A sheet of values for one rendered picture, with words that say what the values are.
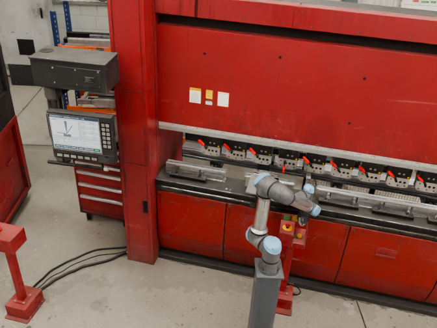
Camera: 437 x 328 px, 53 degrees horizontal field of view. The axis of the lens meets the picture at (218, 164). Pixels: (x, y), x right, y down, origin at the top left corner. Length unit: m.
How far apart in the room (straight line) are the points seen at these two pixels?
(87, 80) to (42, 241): 2.04
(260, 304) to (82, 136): 1.65
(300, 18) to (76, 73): 1.44
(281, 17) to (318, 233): 1.67
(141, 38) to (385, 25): 1.52
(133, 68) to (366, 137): 1.68
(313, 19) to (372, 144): 0.97
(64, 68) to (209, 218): 1.64
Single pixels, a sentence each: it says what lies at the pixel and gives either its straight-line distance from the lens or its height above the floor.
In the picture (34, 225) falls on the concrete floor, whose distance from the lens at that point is 4.72.
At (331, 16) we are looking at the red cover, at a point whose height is 2.26.
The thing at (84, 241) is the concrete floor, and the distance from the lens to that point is 4.41.
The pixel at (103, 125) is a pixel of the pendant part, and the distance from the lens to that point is 2.98.
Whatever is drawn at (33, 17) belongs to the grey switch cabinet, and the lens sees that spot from 7.50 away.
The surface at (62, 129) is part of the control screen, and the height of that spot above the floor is 1.47.
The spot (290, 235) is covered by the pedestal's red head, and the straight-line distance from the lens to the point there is 3.30.
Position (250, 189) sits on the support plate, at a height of 1.00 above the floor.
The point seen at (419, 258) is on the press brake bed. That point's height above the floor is 0.59.
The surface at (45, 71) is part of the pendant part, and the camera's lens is 3.03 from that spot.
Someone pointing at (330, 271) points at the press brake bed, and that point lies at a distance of 3.85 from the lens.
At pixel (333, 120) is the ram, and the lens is 3.18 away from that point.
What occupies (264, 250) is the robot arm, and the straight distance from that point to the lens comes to 2.87.
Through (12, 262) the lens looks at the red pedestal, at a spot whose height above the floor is 0.53.
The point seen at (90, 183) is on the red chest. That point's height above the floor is 0.49.
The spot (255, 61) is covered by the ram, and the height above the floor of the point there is 1.91.
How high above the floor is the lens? 2.89
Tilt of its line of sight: 32 degrees down
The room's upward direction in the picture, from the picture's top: 3 degrees clockwise
